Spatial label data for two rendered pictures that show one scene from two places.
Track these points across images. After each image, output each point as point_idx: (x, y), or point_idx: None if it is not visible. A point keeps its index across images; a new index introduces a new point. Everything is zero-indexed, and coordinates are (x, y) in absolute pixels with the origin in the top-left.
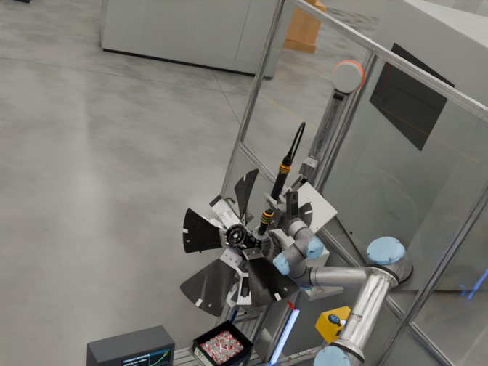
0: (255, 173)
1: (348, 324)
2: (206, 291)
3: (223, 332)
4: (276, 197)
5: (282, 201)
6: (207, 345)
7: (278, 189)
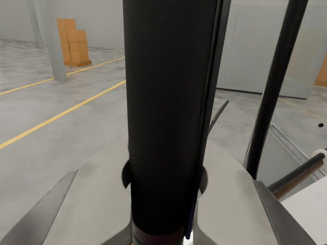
0: (220, 110)
1: None
2: None
3: None
4: (156, 174)
5: (212, 234)
6: None
7: (147, 70)
